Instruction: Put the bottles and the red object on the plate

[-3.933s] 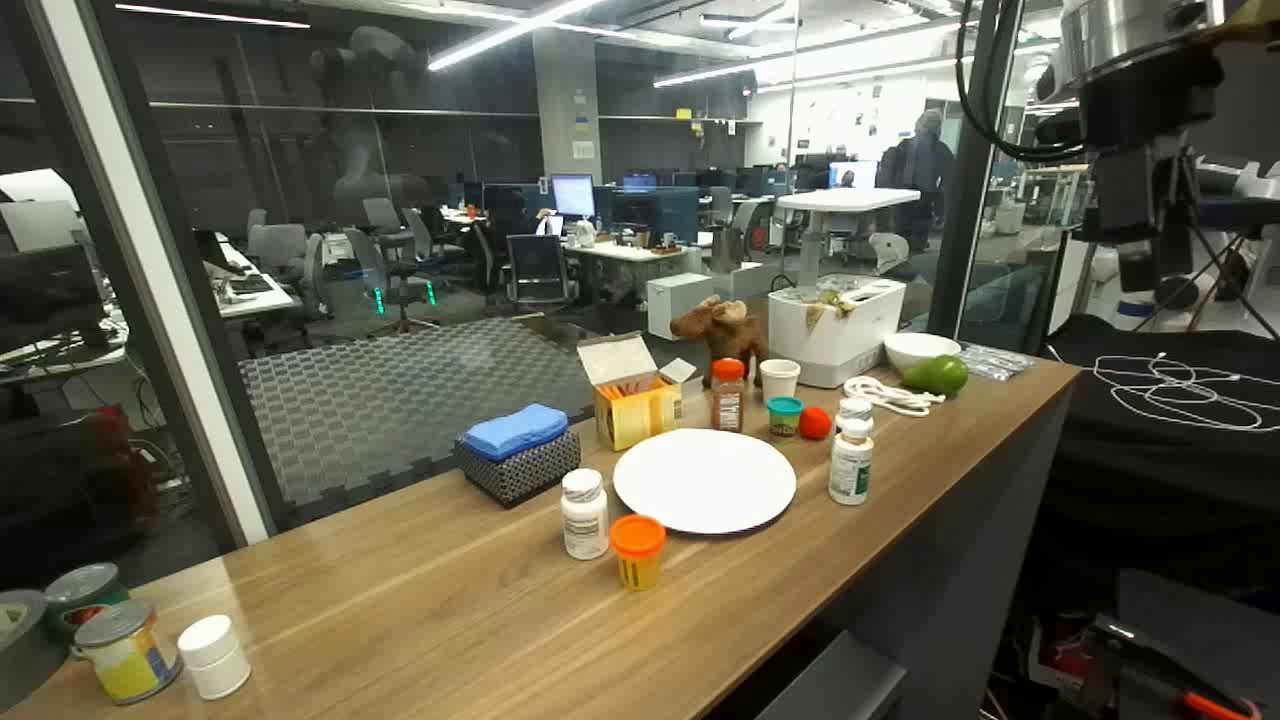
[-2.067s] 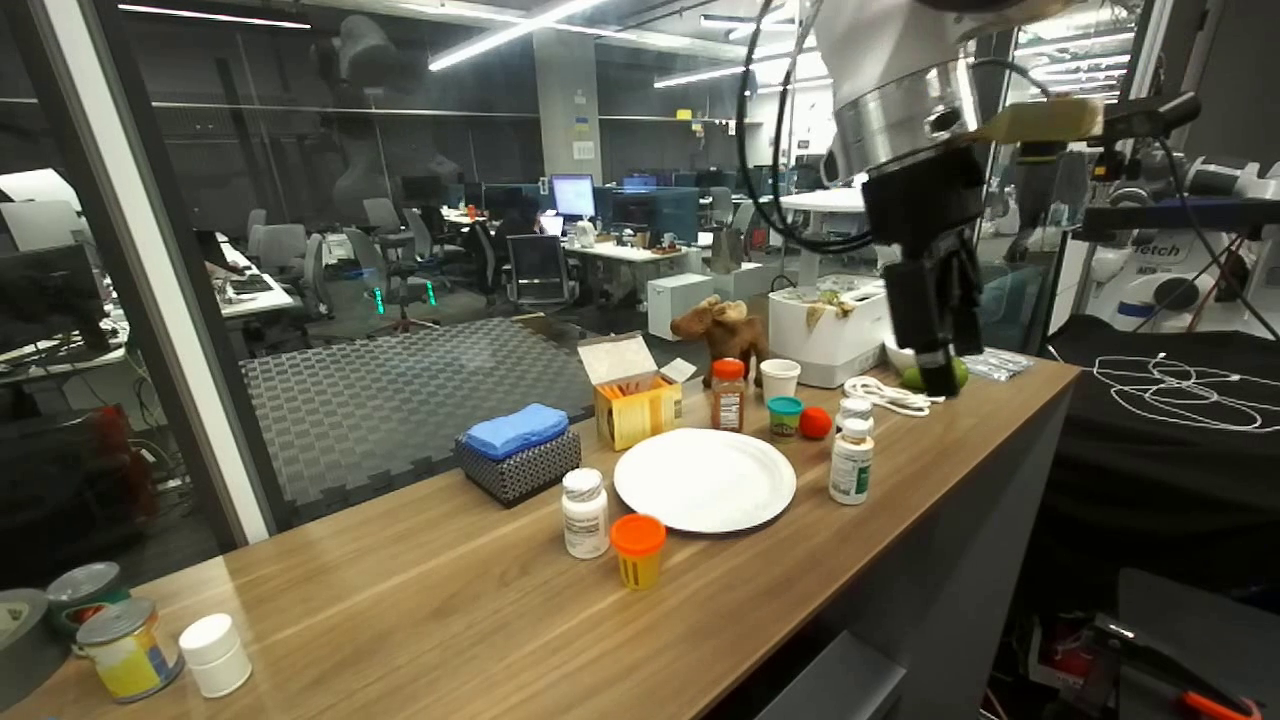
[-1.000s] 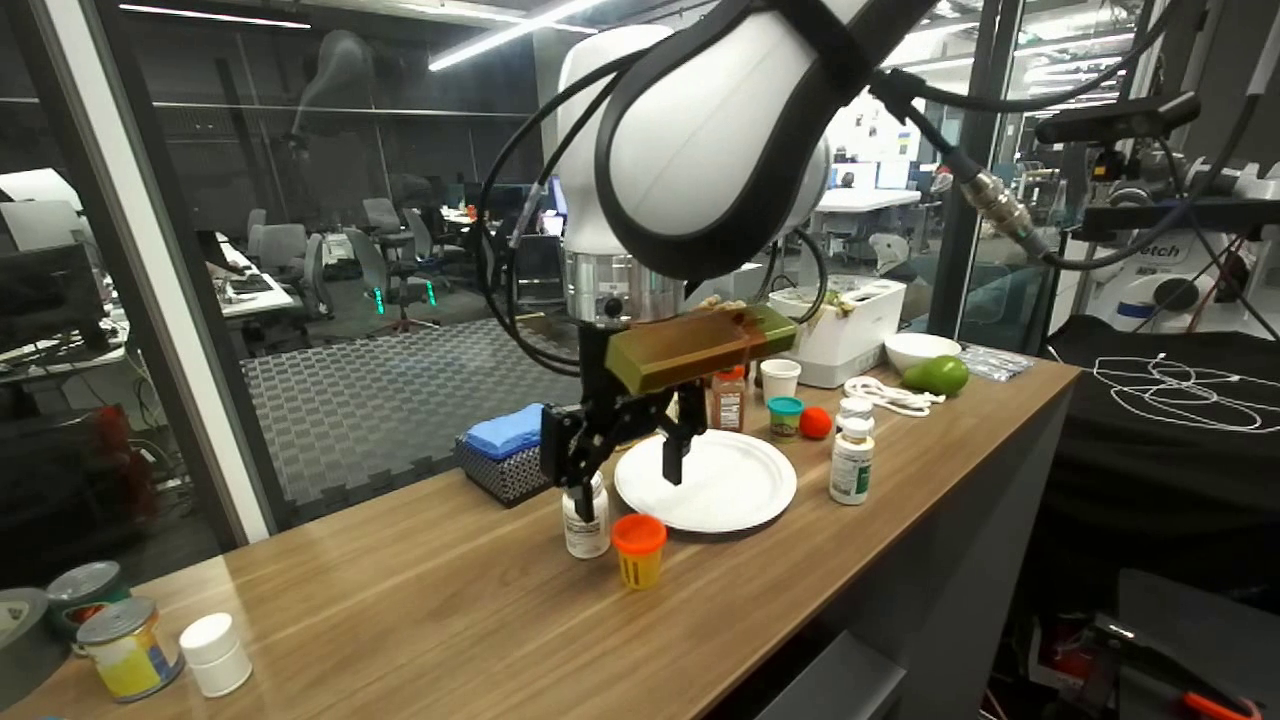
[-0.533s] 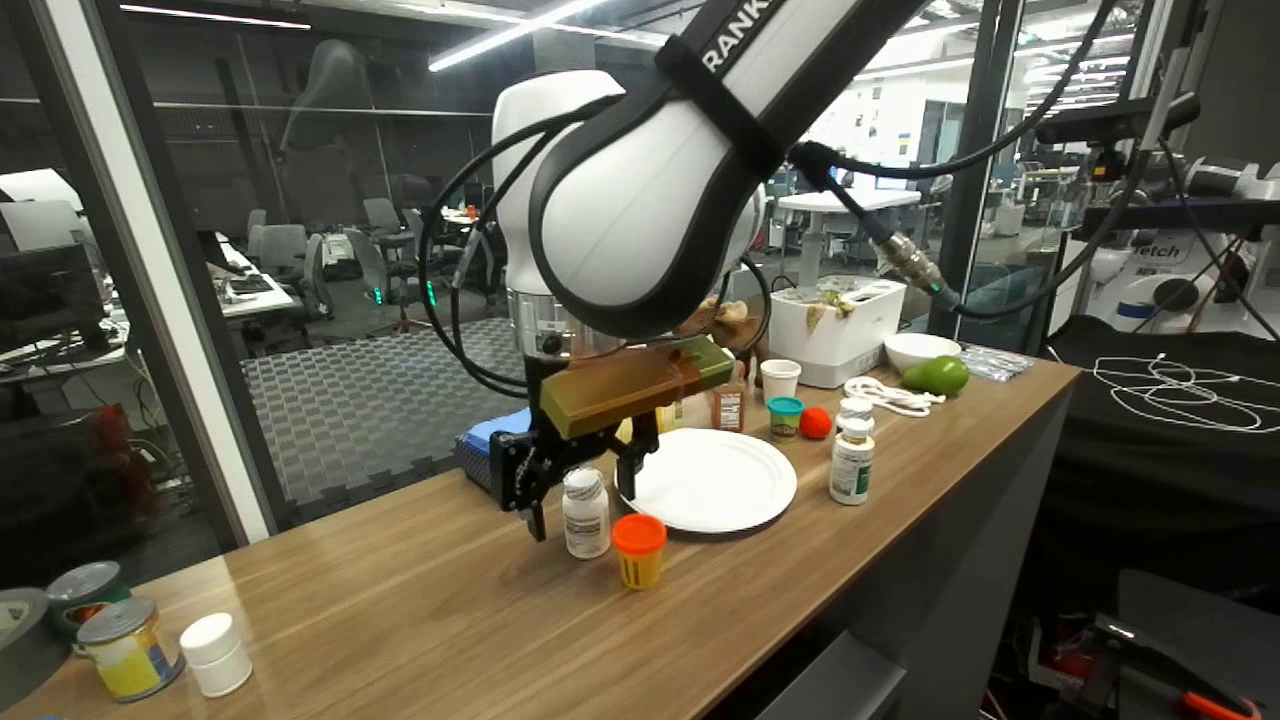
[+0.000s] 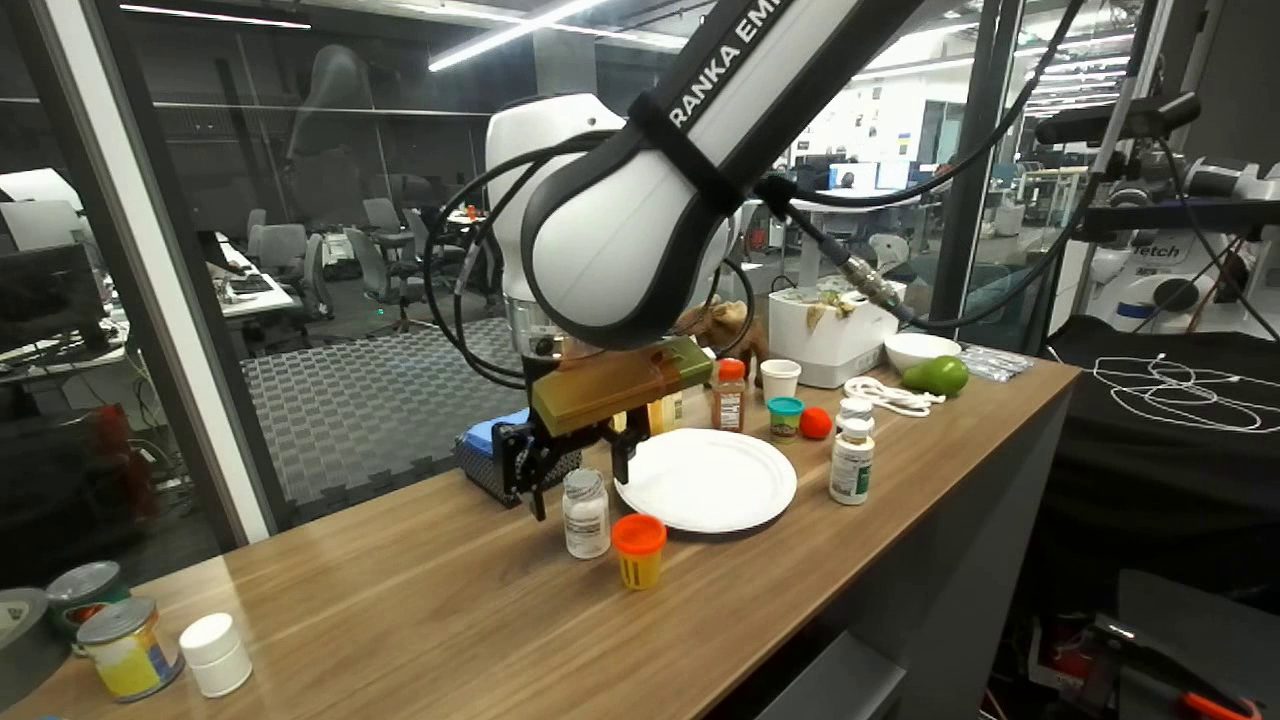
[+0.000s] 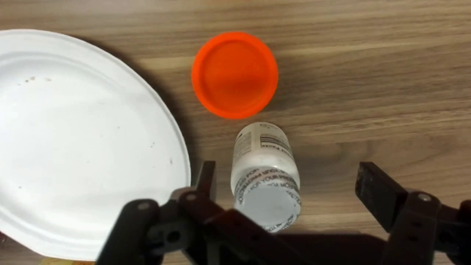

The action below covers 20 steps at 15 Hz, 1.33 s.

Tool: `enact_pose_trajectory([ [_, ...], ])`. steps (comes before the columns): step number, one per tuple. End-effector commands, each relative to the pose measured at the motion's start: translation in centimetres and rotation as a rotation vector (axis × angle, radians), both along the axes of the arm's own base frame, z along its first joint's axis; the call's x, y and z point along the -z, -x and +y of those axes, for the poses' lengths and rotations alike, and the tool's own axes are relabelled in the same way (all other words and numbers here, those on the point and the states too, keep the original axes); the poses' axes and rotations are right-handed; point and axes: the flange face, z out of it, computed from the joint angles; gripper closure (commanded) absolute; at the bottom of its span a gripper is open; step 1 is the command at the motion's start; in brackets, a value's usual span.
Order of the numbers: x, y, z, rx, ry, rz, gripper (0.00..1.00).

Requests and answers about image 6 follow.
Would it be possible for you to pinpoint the white paper plate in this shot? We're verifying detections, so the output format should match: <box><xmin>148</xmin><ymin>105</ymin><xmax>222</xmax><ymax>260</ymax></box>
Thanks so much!
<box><xmin>0</xmin><ymin>27</ymin><xmax>193</xmax><ymax>262</ymax></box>

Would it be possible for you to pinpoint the small white pill bottle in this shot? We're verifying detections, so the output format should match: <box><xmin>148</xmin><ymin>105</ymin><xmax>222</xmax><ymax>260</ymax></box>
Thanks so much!
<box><xmin>229</xmin><ymin>120</ymin><xmax>303</xmax><ymax>234</ymax></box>

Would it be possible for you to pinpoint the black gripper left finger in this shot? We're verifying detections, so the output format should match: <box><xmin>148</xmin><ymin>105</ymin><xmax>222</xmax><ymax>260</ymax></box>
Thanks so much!
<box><xmin>95</xmin><ymin>160</ymin><xmax>225</xmax><ymax>265</ymax></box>

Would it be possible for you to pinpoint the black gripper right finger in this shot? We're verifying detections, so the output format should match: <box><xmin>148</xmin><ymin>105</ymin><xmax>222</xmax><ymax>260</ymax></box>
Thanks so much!
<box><xmin>355</xmin><ymin>160</ymin><xmax>471</xmax><ymax>265</ymax></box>

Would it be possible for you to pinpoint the yellow tub with orange lid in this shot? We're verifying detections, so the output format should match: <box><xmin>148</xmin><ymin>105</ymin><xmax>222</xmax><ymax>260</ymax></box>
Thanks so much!
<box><xmin>190</xmin><ymin>30</ymin><xmax>279</xmax><ymax>122</ymax></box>

